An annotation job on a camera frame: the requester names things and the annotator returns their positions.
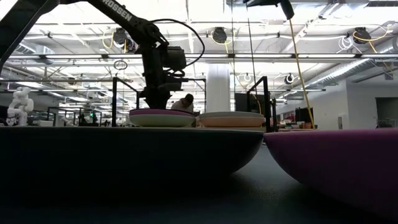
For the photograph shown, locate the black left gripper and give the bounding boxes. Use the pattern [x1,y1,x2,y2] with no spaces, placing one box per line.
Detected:
[141,70,189,110]

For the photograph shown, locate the mint green plate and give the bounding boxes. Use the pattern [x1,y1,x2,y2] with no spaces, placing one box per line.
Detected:
[129,114,196,128]

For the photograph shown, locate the dark grey plate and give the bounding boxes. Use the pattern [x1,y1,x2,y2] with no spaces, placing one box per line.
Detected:
[0,125,265,187]

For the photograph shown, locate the cream white plate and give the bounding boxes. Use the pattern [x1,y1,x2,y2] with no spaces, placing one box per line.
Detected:
[198,111,265,119]

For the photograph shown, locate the salmon pink plate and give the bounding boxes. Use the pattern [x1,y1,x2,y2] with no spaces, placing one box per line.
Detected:
[198,116,266,128]

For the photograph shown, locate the person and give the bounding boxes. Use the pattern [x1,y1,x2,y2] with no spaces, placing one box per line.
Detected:
[170,93,195,113]

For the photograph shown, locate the white round column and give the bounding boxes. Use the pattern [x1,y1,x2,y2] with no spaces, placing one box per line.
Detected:
[206,63,231,113]

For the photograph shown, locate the black background monitor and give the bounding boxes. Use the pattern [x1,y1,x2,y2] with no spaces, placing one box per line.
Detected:
[294,107,315,124]
[234,92,265,114]

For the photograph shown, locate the black metal dish rack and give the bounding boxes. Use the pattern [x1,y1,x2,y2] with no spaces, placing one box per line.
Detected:
[111,76,277,133]

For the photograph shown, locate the white robot figure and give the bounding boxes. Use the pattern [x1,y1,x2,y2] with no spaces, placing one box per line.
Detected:
[6,86,35,127]

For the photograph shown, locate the background wooden desk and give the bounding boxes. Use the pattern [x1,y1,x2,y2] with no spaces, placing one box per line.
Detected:
[278,123,320,132]

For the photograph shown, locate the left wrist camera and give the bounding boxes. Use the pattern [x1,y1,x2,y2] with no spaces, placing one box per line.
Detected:
[163,45,187,72]

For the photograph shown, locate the hanging cable ring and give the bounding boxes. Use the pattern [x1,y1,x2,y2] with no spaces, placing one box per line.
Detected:
[113,59,129,71]

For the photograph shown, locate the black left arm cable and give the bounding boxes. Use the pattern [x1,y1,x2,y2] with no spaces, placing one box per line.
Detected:
[150,18,206,68]

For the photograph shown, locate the black hanging cable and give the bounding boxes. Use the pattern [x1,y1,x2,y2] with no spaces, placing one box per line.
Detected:
[245,4,259,114]

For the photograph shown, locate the yellow hanging cable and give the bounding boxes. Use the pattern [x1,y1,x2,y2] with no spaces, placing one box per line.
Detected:
[287,17,317,129]

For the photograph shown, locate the silver ventilation duct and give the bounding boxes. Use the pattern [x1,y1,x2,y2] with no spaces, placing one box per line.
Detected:
[306,40,398,90]

